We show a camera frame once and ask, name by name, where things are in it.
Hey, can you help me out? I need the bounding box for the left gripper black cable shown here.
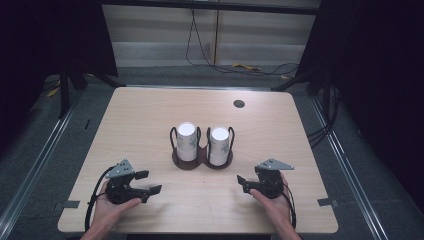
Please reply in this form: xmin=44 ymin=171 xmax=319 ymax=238
xmin=84 ymin=165 xmax=116 ymax=232

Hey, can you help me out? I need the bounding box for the black metal stand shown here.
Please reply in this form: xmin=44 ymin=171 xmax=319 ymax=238
xmin=57 ymin=64 xmax=126 ymax=120
xmin=271 ymin=68 xmax=333 ymax=123

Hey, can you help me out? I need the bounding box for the person's right hand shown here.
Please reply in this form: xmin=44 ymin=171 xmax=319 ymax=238
xmin=249 ymin=173 xmax=295 ymax=232

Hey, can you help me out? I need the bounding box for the metal floor rail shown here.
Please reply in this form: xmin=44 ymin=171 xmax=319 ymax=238
xmin=0 ymin=107 xmax=77 ymax=236
xmin=309 ymin=95 xmax=390 ymax=240

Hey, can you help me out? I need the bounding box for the black overhead beam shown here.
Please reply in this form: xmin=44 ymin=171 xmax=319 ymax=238
xmin=100 ymin=0 xmax=322 ymax=16

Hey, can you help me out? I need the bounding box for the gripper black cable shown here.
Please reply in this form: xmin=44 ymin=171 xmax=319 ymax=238
xmin=281 ymin=181 xmax=298 ymax=231
xmin=84 ymin=165 xmax=116 ymax=232

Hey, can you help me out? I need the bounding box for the dark double wire cup holder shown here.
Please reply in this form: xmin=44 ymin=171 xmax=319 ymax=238
xmin=169 ymin=125 xmax=236 ymax=171

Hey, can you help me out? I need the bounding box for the black curtain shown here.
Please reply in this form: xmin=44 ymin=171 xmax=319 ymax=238
xmin=0 ymin=0 xmax=119 ymax=158
xmin=294 ymin=0 xmax=424 ymax=216

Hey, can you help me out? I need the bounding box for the grey table edge clip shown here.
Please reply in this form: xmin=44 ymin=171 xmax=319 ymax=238
xmin=316 ymin=197 xmax=339 ymax=208
xmin=54 ymin=199 xmax=81 ymax=211

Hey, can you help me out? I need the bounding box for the black floor cable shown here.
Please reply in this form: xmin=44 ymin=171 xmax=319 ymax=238
xmin=185 ymin=8 xmax=300 ymax=77

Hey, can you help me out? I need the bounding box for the bundle of black cables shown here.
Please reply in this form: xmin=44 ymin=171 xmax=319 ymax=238
xmin=306 ymin=89 xmax=342 ymax=150

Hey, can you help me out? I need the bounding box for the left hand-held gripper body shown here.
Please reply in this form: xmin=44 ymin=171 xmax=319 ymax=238
xmin=105 ymin=158 xmax=150 ymax=205

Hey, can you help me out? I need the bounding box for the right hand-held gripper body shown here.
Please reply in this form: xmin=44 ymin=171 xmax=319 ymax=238
xmin=253 ymin=158 xmax=295 ymax=200

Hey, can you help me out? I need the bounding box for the person's left hand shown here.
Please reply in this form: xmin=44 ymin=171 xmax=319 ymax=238
xmin=94 ymin=181 xmax=143 ymax=232

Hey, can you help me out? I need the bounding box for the single white paper cup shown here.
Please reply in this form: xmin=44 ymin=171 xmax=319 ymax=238
xmin=176 ymin=121 xmax=198 ymax=154

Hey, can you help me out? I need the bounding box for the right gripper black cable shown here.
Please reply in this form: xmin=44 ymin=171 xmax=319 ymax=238
xmin=281 ymin=181 xmax=298 ymax=231

